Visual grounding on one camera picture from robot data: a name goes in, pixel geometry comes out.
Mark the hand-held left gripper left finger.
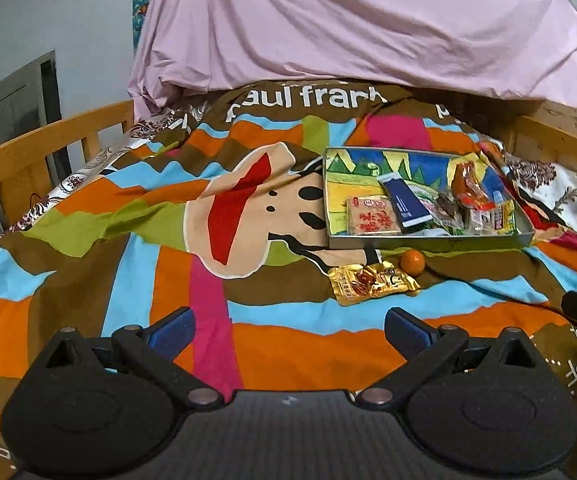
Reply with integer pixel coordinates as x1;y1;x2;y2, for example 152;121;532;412
28;306;224;411

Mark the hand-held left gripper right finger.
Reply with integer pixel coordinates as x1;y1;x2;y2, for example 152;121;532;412
356;307;552;408

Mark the golden snack packet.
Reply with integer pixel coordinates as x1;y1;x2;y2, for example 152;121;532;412
327;261;421;307

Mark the small orange fruit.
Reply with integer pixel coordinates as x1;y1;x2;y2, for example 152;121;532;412
400;250;426;277

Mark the colourful printed tin tray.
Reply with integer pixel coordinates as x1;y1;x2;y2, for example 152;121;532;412
323;146;536;251

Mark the colourful printed blanket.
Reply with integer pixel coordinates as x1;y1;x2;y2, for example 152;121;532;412
0;77;577;480

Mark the beige cracker packet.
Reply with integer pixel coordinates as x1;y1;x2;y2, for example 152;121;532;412
346;195;403;237

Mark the yellow snack packet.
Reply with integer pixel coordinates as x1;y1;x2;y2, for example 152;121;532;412
489;200;518;233

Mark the green and white snack packet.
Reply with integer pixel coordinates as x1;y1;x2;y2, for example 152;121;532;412
411;187;464;237

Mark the dark blue snack packet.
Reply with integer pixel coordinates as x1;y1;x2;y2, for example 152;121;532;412
377;172;432;233

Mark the brown snack packet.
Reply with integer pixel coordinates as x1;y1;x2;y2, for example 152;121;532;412
436;194;465;222

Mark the orange-red snack packet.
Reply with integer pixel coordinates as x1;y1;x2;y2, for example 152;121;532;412
451;160;497;211

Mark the pink bed sheet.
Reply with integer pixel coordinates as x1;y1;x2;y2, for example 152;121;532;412
127;0;577;113

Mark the wooden bed frame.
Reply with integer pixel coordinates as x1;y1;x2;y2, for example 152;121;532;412
0;100;577;233

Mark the teal patterned wall poster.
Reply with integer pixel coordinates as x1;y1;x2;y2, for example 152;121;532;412
132;0;155;53

